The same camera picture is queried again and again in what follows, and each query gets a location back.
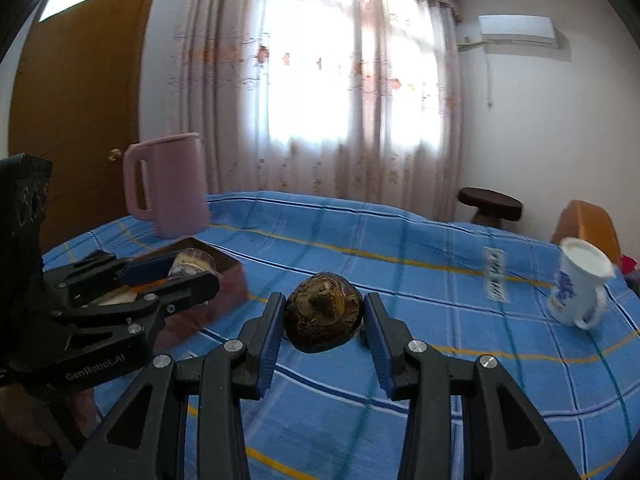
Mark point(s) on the floral sheer curtain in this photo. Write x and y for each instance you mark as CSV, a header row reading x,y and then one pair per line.
x,y
325,85

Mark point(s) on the white air conditioner pipe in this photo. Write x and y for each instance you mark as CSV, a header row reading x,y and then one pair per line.
x,y
490,80

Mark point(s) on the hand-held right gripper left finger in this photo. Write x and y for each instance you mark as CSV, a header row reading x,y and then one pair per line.
x,y
270,345

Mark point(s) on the dark round stool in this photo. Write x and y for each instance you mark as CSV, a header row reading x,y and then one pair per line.
x,y
490,202

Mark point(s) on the printed paper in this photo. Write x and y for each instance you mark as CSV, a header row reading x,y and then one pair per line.
x,y
112,298

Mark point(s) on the white mug blue print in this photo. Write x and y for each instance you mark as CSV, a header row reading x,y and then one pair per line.
x,y
575,285

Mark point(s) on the white air conditioner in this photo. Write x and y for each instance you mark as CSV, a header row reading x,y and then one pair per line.
x,y
517,30

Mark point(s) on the orange chair back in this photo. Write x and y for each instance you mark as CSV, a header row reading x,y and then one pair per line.
x,y
587,222

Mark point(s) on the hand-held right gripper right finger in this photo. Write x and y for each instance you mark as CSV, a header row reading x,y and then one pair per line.
x,y
380,345

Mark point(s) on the blue checked tablecloth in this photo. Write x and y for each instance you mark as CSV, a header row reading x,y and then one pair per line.
x,y
450,300

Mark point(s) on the brown wooden door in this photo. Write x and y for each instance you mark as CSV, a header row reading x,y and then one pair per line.
x,y
80,100

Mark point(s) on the red cloth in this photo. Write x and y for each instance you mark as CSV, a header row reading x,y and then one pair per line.
x,y
631,263

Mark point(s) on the pink metal tin box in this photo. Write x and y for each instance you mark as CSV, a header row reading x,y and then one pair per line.
x,y
225,292

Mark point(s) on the pink electric kettle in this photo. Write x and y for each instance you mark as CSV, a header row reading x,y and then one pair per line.
x,y
175,185

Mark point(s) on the brass door knob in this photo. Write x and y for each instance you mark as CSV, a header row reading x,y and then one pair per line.
x,y
115,155

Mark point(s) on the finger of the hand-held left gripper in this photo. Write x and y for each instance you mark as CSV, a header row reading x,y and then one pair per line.
x,y
200,290
145,269

